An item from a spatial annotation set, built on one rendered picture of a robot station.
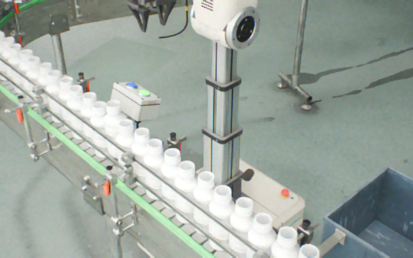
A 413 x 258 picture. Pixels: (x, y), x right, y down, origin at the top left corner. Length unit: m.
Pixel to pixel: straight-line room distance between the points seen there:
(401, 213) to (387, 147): 1.68
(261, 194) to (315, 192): 0.52
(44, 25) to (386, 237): 1.80
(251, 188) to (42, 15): 1.27
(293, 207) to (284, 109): 1.22
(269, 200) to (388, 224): 0.84
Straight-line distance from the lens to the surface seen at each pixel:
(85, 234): 2.77
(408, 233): 1.78
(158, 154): 1.33
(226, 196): 1.18
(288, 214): 2.48
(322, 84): 3.93
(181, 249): 1.37
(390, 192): 1.73
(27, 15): 2.65
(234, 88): 2.08
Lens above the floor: 1.96
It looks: 35 degrees down
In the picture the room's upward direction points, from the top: straight up
